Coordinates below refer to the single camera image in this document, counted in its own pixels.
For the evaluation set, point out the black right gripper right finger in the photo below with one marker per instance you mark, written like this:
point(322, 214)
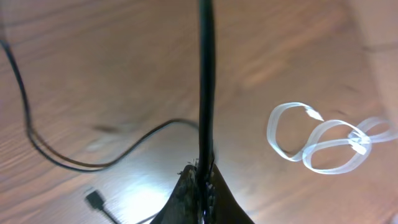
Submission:
point(221, 206)

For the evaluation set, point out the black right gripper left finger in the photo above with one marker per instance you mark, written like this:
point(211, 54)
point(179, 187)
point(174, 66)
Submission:
point(182, 205)

